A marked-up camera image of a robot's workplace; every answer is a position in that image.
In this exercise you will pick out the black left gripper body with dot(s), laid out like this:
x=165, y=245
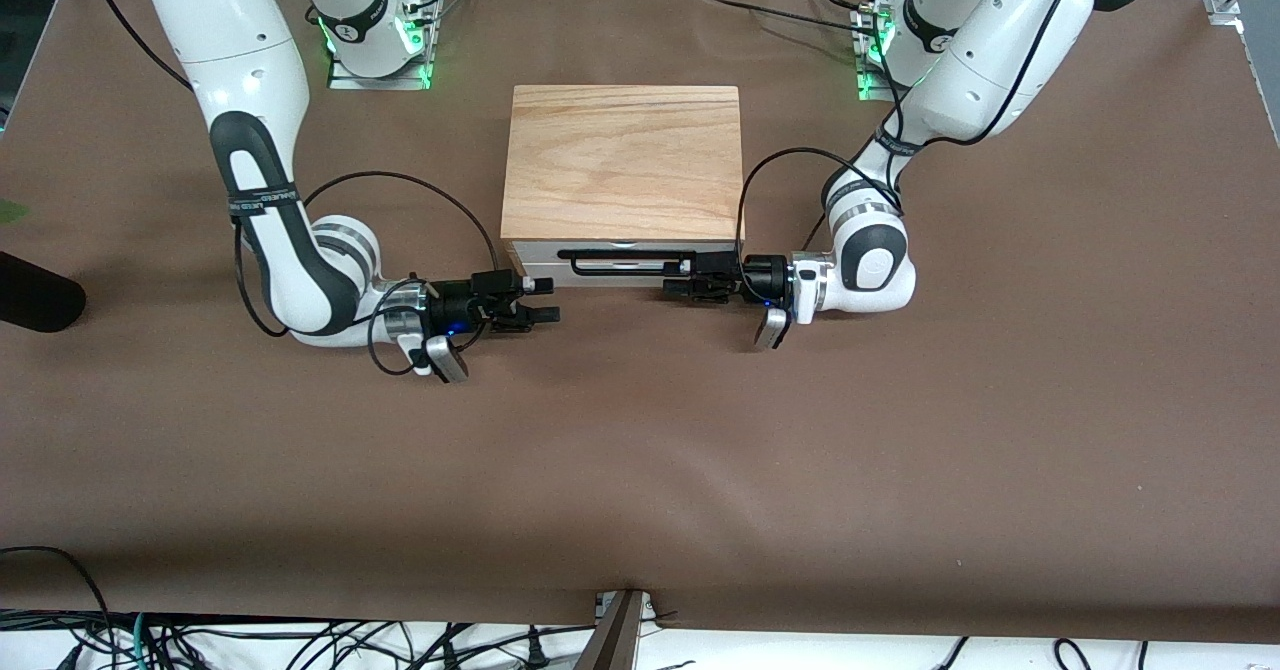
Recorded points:
x=764, y=278

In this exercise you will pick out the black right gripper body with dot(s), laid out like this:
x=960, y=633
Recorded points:
x=457, y=302

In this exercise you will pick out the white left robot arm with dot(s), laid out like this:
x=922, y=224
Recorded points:
x=1000, y=60

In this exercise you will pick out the wooden drawer cabinet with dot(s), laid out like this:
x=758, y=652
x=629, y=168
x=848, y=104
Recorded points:
x=625, y=160

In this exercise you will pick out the brown table cover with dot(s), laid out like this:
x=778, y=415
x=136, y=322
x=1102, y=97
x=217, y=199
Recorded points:
x=640, y=450

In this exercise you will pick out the black cylinder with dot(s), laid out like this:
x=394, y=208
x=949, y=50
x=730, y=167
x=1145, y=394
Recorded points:
x=40, y=295

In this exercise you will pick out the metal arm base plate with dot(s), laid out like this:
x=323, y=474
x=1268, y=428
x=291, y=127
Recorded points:
x=400, y=83
x=868, y=93

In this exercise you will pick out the white metal bracket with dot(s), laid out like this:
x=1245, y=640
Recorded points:
x=650, y=607

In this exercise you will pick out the grey camera mount pole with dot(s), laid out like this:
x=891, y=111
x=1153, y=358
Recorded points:
x=610, y=640

